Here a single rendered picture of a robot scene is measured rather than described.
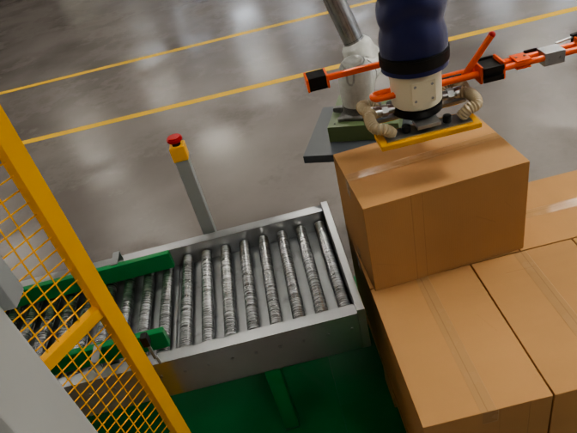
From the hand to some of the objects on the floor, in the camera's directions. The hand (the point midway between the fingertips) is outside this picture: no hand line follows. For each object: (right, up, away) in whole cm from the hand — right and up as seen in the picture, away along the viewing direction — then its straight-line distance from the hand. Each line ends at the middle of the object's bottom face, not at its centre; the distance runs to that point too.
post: (-88, -136, +117) cm, 200 cm away
